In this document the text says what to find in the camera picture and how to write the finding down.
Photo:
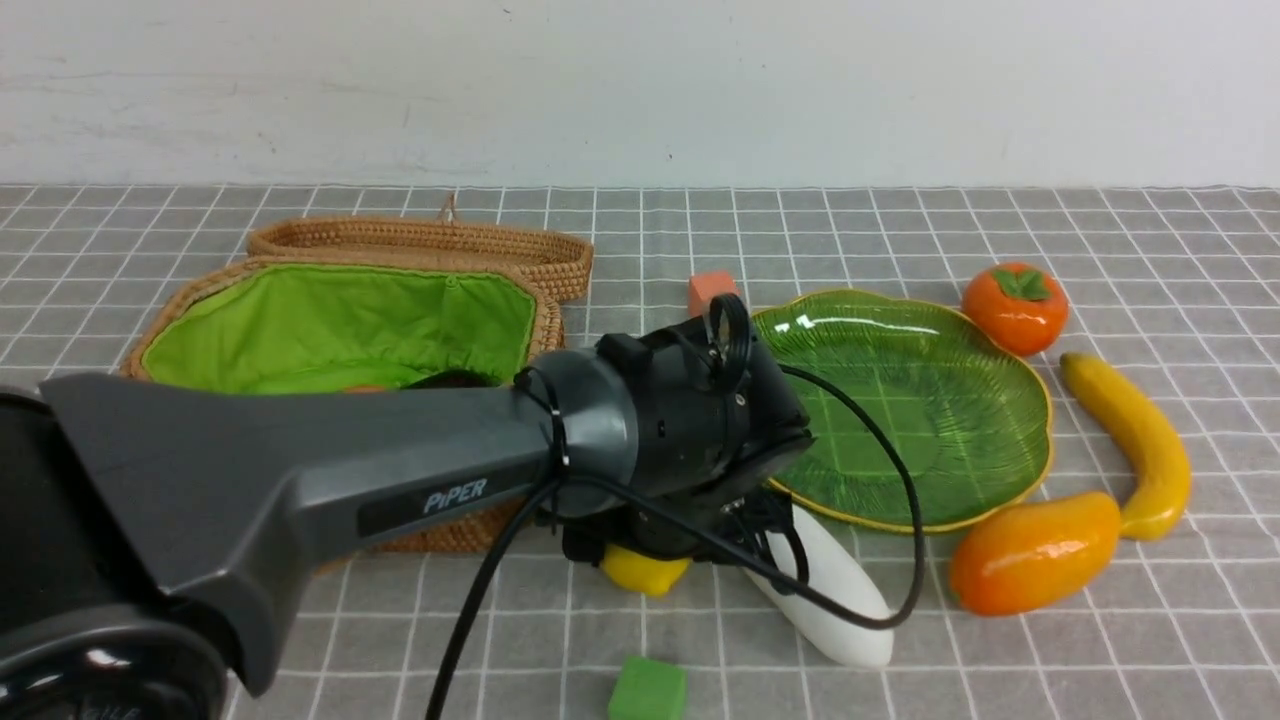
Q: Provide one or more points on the orange cube block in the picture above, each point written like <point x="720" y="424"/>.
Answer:
<point x="704" y="286"/>

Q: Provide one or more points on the yellow banana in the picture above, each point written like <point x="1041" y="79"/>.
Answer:
<point x="1163" y="477"/>

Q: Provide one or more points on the purple eggplant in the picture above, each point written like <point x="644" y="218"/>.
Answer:
<point x="454" y="378"/>

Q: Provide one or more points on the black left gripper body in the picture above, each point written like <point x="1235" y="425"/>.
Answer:
<point x="715" y="420"/>

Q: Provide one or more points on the grey checkered tablecloth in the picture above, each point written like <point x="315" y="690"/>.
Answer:
<point x="1177" y="286"/>

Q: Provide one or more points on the orange mango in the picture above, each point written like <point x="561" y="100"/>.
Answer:
<point x="1028" y="556"/>

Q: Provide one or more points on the yellow lemon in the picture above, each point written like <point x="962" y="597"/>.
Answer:
<point x="641" y="574"/>

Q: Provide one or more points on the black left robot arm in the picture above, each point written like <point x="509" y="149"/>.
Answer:
<point x="157" y="538"/>

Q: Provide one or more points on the orange persimmon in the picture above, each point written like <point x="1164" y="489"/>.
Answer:
<point x="1019" y="306"/>

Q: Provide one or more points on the green glass leaf plate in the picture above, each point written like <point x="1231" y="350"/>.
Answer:
<point x="971" y="422"/>

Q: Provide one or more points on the green cube block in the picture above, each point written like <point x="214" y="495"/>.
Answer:
<point x="648" y="689"/>

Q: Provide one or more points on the woven wicker basket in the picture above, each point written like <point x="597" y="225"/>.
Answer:
<point x="278" y="326"/>

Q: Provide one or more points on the woven basket lid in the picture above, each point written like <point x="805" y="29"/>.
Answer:
<point x="559" y="264"/>

